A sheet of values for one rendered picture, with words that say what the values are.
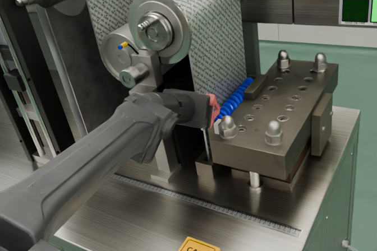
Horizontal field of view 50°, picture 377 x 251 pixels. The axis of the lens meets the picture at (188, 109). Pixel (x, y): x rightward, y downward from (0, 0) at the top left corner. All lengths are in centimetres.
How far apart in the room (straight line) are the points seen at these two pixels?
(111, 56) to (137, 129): 41
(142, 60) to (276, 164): 33
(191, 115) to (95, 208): 32
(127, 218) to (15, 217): 55
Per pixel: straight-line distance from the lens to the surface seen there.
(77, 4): 95
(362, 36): 358
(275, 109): 91
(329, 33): 363
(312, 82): 101
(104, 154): 47
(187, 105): 75
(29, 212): 37
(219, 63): 90
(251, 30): 111
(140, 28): 77
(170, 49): 81
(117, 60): 92
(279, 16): 106
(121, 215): 91
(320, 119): 91
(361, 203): 218
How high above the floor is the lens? 151
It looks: 31 degrees down
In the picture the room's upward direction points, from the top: 10 degrees counter-clockwise
